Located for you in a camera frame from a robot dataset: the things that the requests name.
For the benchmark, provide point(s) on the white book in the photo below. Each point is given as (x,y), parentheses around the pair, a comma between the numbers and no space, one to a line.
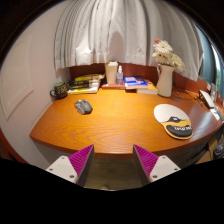
(81,91)

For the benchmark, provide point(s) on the blue cover book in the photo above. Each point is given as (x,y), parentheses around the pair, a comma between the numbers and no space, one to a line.
(135,81)

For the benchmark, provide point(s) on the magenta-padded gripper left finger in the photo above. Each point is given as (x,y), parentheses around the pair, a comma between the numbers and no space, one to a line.
(63,168)

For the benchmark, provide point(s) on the white pleated curtain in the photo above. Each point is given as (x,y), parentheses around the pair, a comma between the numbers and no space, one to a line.
(116,33)

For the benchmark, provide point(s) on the orange cover book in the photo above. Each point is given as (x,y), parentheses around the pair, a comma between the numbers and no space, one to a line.
(150,89)

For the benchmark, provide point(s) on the white slanted device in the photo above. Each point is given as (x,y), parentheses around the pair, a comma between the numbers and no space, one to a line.
(206,98)

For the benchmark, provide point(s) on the cream tumbler cup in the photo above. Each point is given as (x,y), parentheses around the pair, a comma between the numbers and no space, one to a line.
(111,73)

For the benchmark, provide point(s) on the white paper sheet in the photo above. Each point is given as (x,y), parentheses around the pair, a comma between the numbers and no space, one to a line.
(217,114)

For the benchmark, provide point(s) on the red-brown flat book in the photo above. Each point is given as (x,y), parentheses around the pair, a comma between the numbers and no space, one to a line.
(111,86)

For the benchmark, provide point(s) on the white pink flower bouquet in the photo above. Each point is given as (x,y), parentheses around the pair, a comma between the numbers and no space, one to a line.
(163,50)

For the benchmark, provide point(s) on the glass window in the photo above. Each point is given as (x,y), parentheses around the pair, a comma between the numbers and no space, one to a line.
(208,63)

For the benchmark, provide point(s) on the grey black computer mouse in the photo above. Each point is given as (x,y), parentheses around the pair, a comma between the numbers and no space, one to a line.
(83,106)

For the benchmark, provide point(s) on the black yellow-lettered book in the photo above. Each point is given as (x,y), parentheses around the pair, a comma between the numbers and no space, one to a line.
(80,84)

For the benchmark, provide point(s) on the white ceramic vase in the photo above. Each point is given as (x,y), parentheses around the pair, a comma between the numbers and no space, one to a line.
(165,83)

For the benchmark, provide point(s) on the dark green mug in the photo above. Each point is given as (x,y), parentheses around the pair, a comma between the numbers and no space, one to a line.
(61,90)

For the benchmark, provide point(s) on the clear pump bottle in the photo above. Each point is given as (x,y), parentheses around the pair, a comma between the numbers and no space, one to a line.
(120,77)

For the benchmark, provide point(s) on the white yellow black mouse pad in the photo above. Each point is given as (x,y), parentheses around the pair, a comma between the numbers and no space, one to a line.
(168,115)

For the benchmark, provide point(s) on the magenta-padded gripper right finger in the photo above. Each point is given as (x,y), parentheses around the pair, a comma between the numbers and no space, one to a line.
(163,166)

